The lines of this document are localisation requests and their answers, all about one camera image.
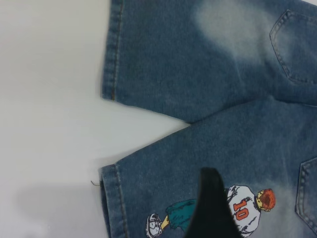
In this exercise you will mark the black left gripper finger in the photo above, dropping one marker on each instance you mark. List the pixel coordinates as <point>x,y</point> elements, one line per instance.
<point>210,213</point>

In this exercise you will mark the blue denim shorts with print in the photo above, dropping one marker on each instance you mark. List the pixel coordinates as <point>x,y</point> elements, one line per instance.
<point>198,74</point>

